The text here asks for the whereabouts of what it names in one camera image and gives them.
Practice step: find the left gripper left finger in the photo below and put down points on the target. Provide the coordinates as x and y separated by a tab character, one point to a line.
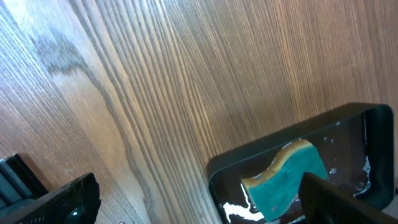
76	202

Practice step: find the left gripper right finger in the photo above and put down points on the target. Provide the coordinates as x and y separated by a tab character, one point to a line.
323	203

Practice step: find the teal yellow sponge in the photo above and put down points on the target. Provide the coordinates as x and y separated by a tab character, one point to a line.
276	188

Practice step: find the black water tray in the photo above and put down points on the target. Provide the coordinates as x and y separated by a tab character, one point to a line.
355	142

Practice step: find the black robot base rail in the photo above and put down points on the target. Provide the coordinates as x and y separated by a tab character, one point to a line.
18	182

